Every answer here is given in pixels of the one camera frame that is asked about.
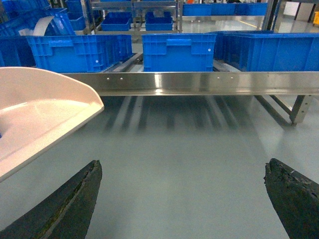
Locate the blue tray far left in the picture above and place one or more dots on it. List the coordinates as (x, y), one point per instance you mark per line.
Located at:
(117, 21)

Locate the blue crate middle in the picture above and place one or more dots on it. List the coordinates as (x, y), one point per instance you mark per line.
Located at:
(181, 52)

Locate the blue crate right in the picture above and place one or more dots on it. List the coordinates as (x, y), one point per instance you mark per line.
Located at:
(265, 51)

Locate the blue crate left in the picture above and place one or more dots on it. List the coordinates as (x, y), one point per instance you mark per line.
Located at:
(79, 53)

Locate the beige plastic dustpan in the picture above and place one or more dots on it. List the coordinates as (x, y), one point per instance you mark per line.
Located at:
(39, 108)

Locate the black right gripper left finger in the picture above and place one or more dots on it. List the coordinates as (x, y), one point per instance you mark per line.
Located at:
(66, 213)

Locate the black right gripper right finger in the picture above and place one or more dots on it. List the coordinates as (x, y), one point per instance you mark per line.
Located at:
(295, 199)

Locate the blue tray far right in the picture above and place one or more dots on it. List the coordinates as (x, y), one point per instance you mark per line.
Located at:
(161, 23)

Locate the steel roller shelf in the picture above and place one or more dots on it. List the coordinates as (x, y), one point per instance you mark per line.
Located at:
(292, 91)

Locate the blue tray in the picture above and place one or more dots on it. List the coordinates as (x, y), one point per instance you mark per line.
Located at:
(161, 23)
(117, 21)

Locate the blue crate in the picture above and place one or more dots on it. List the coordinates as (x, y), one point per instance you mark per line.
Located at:
(181, 52)
(79, 53)
(265, 51)

